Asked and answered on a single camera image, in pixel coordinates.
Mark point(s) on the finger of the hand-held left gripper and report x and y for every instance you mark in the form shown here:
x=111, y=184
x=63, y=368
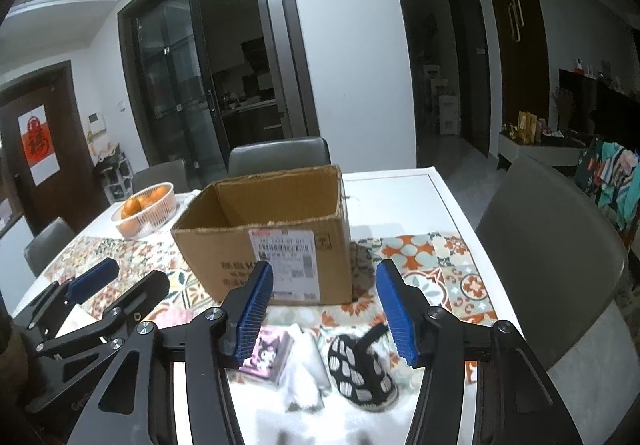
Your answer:
x=140, y=295
x=95, y=277

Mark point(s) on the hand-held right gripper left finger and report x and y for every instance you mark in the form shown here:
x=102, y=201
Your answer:
x=254, y=312

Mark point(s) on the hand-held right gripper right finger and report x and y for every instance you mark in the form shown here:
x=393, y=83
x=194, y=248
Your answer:
x=395, y=315

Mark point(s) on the pink printed pouch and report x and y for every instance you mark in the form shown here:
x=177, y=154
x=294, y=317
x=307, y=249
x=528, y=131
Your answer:
x=272, y=355

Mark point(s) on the black white patterned sock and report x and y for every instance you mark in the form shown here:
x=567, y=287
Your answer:
x=357, y=375

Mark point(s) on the white cloth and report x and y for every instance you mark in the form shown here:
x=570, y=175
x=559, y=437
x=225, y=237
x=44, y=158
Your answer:
x=305, y=365

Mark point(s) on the brown cardboard box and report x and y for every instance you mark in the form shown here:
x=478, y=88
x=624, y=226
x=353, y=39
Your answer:
x=210, y=250

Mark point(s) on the person's left forearm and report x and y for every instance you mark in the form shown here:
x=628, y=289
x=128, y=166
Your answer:
x=12, y=365

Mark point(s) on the grey dining chair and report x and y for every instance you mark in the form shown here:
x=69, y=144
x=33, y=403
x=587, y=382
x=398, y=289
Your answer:
x=280, y=156
x=160, y=177
x=47, y=245
x=550, y=265

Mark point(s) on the floral tile patterned table mat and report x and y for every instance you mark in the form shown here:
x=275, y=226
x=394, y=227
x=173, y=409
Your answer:
x=450, y=265

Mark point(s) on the white fruit basket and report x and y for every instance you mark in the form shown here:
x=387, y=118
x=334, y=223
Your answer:
x=150, y=221

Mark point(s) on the orange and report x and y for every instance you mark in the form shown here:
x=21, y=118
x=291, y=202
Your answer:
x=145, y=199
x=131, y=208
x=161, y=193

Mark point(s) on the small shoe rack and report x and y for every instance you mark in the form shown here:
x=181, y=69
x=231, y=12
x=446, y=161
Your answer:
x=113, y=180

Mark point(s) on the red white door poster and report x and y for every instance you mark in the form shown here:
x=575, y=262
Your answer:
x=39, y=145

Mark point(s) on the brown wooden door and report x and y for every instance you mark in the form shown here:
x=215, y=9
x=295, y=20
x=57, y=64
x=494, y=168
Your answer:
x=70, y=135

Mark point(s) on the white hallway box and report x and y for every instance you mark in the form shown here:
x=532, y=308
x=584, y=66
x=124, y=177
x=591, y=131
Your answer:
x=448, y=116

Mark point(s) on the dark framed sliding glass door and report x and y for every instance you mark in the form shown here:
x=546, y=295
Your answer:
x=165, y=75

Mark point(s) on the white low cabinet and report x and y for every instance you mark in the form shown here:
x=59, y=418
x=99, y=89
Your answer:
x=540, y=152

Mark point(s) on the yellow packages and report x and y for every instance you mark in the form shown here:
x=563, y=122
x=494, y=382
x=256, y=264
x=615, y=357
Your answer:
x=526, y=127

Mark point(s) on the colourful printed cloth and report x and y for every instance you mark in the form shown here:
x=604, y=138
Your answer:
x=610, y=185

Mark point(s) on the dark hallway door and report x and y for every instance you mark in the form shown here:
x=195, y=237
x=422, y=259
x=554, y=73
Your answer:
x=470, y=70

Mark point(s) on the silver refrigerator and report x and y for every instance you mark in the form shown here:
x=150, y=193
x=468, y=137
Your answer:
x=272, y=55

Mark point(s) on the white wall intercom panel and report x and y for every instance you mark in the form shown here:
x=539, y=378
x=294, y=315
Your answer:
x=96, y=122

